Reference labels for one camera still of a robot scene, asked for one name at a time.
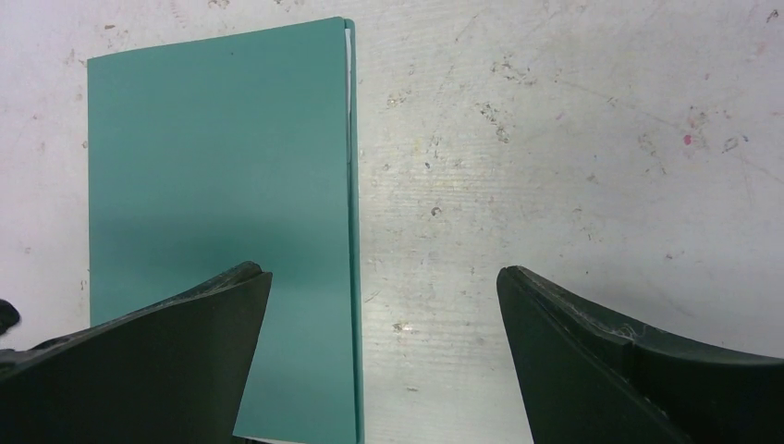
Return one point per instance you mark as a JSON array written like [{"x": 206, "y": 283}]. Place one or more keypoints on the teal plastic folder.
[{"x": 206, "y": 154}]

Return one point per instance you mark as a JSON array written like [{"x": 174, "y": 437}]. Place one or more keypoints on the white paper sheet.
[{"x": 349, "y": 65}]

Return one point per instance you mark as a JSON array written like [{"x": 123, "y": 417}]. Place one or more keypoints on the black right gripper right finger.
[{"x": 589, "y": 374}]

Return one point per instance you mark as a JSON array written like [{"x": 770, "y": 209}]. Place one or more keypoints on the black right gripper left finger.
[{"x": 171, "y": 372}]

